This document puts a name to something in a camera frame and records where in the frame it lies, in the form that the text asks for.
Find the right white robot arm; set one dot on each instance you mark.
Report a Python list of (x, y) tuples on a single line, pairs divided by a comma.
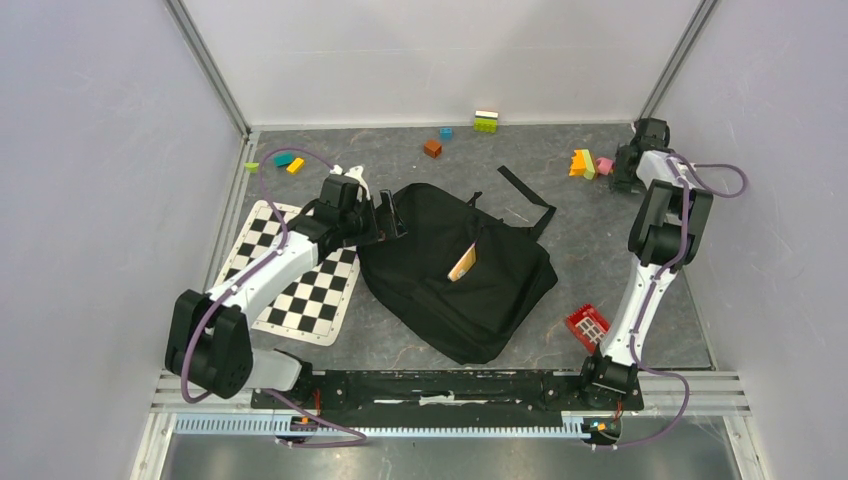
[(664, 237)]

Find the black student backpack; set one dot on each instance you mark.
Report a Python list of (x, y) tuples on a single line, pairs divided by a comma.
[(471, 320)]

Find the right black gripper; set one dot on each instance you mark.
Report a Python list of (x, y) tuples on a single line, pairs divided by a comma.
[(621, 182)]

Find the yellow orange block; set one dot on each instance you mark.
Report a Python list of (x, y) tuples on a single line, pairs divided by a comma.
[(295, 166)]

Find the pink capped marker tube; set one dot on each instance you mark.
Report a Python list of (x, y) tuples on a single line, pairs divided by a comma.
[(604, 166)]

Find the black white chessboard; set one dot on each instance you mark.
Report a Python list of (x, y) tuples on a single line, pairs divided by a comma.
[(311, 309)]

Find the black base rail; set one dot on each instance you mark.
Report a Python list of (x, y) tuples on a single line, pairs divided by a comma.
[(359, 404)]

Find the orange green block stack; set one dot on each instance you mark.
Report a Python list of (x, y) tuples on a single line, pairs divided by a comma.
[(583, 165)]

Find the teal block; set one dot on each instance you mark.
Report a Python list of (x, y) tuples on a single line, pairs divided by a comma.
[(283, 159)]

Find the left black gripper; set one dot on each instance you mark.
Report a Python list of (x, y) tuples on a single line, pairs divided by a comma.
[(373, 233)]

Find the brown orange cube block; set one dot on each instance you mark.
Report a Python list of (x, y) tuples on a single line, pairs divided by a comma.
[(432, 148)]

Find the red window toy brick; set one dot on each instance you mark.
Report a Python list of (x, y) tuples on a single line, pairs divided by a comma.
[(588, 326)]

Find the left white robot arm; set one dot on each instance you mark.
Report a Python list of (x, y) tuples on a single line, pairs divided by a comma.
[(209, 345)]

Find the small orange spiral notebook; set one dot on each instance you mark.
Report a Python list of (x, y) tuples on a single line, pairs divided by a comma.
[(464, 264)]

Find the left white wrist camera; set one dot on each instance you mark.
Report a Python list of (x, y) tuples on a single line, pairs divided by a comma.
[(356, 173)]

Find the green white block stack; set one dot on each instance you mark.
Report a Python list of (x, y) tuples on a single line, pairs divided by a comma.
[(485, 121)]

